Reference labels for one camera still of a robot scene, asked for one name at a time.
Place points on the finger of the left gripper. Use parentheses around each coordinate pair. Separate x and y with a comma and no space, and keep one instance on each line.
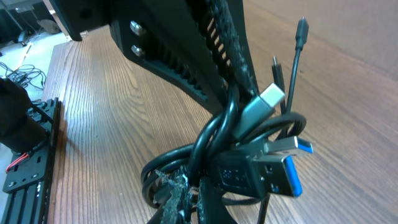
(199,46)

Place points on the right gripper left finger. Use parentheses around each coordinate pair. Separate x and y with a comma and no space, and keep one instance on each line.
(168,191)

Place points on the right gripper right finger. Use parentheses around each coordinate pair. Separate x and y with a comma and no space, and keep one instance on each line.
(210,208)

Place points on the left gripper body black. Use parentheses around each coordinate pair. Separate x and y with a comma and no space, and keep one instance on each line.
(102,15)

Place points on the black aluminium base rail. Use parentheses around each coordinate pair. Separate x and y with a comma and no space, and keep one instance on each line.
(28,183)

